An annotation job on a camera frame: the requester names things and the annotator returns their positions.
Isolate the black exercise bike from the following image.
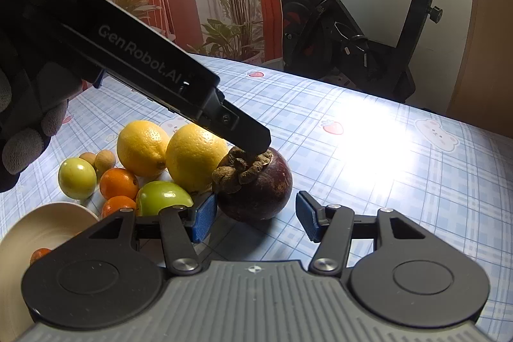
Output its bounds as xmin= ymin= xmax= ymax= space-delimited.
xmin=280 ymin=0 xmax=477 ymax=104

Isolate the purple mangosteen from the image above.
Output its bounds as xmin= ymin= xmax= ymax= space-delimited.
xmin=212 ymin=147 xmax=293 ymax=223

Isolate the beige round plate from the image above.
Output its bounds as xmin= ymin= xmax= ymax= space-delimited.
xmin=0 ymin=202 xmax=98 ymax=341

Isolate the lemon with pointed tip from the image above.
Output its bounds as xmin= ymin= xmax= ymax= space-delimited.
xmin=116 ymin=120 xmax=170 ymax=178

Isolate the rounder yellow lemon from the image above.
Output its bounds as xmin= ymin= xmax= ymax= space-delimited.
xmin=165 ymin=123 xmax=228 ymax=194

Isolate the mandarin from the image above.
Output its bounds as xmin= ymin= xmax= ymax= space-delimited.
xmin=102 ymin=195 xmax=137 ymax=219
xmin=99 ymin=168 xmax=139 ymax=200
xmin=29 ymin=247 xmax=52 ymax=265

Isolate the green apple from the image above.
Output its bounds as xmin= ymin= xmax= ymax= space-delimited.
xmin=58 ymin=157 xmax=97 ymax=200
xmin=136 ymin=180 xmax=194 ymax=216

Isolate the blue plaid tablecloth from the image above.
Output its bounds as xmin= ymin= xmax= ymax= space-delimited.
xmin=1 ymin=56 xmax=512 ymax=341

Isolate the brown longan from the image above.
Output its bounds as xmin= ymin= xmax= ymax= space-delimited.
xmin=79 ymin=152 xmax=96 ymax=167
xmin=94 ymin=149 xmax=116 ymax=179

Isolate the wooden wardrobe panel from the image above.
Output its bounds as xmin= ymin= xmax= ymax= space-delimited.
xmin=447 ymin=0 xmax=512 ymax=137

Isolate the left gloved hand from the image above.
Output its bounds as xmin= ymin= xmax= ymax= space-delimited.
xmin=1 ymin=63 xmax=83 ymax=192

